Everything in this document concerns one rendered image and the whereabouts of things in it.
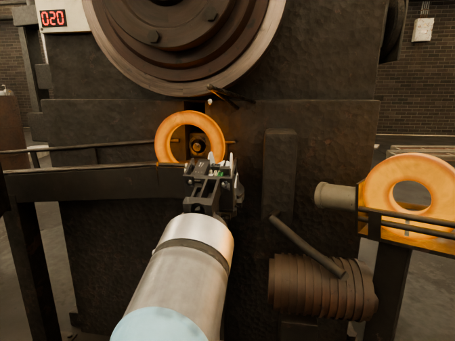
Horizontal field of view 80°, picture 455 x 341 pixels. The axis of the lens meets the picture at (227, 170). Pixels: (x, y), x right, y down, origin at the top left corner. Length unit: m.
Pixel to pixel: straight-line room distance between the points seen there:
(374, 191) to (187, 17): 0.50
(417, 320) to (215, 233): 1.25
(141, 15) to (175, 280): 0.52
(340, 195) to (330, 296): 0.20
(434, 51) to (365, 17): 6.74
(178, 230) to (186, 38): 0.40
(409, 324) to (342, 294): 0.82
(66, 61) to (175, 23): 0.49
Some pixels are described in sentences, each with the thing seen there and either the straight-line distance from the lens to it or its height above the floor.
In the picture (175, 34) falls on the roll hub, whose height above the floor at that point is 1.00.
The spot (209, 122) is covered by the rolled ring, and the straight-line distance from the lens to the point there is 0.69.
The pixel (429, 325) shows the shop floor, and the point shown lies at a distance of 1.49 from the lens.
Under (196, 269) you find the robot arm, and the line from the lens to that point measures 0.28.
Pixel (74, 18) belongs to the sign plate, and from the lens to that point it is 0.99.
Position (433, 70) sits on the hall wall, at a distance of 7.57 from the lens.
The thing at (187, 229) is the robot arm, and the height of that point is 0.74.
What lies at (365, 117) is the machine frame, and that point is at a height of 0.83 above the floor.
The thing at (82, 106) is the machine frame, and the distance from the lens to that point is 0.93.
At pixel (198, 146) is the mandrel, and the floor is 0.74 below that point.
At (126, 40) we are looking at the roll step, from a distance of 0.70.
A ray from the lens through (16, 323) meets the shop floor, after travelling 1.51.
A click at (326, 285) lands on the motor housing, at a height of 0.51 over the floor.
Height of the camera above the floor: 0.88
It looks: 15 degrees down
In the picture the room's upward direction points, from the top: straight up
